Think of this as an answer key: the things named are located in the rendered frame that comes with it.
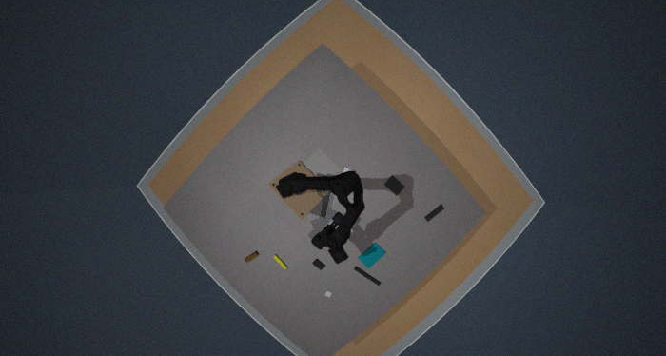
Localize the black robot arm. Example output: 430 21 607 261
276 170 365 264

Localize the teal flat rectangular plate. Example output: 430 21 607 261
359 242 385 268

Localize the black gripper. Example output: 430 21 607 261
312 212 343 249

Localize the yellow rectangular bar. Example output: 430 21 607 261
273 254 288 269

